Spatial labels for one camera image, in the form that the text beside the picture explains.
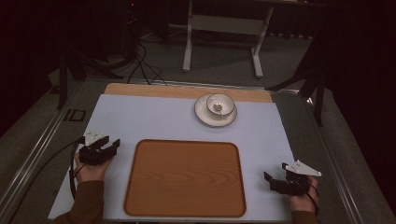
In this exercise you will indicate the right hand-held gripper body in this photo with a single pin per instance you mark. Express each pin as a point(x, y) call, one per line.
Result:
point(297, 179)

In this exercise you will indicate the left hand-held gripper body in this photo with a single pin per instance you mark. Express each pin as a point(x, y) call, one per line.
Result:
point(90, 155)

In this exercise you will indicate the person's left hand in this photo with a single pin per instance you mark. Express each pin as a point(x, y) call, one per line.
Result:
point(89, 173)

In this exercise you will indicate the person's right hand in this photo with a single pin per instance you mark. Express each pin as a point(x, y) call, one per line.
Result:
point(303, 201)

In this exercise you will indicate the white table mat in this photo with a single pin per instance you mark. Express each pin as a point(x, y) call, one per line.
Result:
point(155, 124)

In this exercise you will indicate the wooden tray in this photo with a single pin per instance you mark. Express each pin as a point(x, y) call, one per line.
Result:
point(185, 179)

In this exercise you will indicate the white bowl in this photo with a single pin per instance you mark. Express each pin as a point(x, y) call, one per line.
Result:
point(224, 102)

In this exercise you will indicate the black stand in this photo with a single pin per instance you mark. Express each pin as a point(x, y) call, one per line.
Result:
point(65, 62)
point(314, 77)

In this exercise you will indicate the small white spoon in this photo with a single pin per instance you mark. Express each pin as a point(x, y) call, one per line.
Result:
point(217, 107)

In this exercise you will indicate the white saucer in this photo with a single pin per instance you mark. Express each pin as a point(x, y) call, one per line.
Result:
point(205, 116)

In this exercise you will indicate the black rectangular floor bracket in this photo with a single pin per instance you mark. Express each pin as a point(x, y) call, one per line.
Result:
point(75, 115)

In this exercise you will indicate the metal floor rail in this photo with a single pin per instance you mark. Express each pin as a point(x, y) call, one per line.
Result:
point(336, 168)
point(34, 155)

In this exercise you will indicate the white metal table frame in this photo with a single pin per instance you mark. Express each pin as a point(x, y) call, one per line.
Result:
point(225, 25)

